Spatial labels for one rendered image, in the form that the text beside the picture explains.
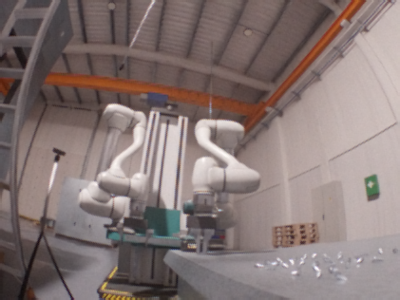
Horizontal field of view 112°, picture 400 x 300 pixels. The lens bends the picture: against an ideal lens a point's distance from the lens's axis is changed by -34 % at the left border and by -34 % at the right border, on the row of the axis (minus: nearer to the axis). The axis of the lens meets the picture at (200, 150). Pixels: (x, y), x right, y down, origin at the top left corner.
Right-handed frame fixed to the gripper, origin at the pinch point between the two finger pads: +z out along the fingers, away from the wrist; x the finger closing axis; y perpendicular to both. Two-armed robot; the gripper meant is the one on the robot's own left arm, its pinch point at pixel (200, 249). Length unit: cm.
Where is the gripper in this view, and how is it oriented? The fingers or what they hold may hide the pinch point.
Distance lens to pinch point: 82.8
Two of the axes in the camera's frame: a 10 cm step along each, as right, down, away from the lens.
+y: -0.6, 4.0, 9.1
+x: -10.0, -0.7, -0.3
